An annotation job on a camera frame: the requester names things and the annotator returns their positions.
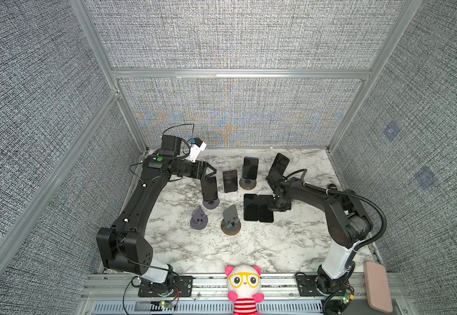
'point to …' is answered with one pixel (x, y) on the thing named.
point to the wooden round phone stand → (230, 224)
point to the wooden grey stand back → (247, 184)
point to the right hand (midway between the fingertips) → (273, 207)
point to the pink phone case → (379, 293)
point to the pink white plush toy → (243, 282)
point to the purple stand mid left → (211, 204)
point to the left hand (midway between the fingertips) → (209, 170)
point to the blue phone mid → (209, 188)
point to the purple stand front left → (199, 220)
